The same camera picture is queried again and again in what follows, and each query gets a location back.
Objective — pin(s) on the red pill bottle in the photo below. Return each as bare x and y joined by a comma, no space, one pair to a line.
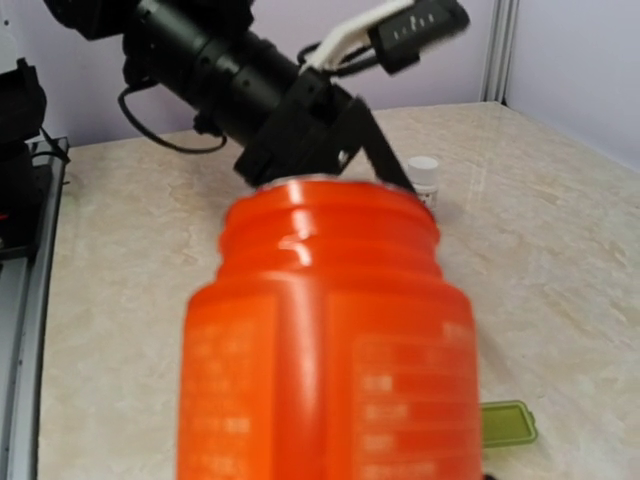
329,345

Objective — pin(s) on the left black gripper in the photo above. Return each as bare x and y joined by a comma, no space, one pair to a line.
318,128

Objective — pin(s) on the front aluminium rail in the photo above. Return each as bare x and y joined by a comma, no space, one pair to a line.
25,285

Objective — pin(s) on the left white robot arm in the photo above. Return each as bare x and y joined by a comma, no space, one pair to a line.
204,52

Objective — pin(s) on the small white pill bottle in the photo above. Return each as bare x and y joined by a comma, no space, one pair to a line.
423,173

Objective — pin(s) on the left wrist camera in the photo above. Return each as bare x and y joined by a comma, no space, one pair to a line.
391,36

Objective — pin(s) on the green weekly pill organizer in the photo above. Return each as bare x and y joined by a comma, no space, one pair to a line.
507,424

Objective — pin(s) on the left aluminium frame post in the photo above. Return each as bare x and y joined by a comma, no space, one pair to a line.
499,52

